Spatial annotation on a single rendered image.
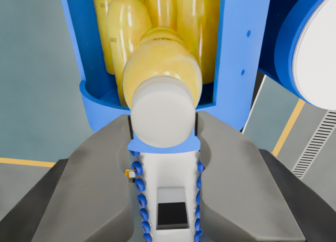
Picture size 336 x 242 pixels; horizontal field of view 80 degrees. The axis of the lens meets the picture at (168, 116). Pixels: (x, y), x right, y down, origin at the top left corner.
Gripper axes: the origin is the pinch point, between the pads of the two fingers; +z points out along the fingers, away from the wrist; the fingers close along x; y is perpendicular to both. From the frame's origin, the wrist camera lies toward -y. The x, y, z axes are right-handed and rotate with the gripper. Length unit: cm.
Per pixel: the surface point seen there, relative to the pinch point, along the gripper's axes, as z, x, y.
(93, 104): 12.9, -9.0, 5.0
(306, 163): 131, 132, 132
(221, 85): 10.3, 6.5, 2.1
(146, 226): 35, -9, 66
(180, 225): 25, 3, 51
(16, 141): 133, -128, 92
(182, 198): 35, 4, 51
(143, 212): 36, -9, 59
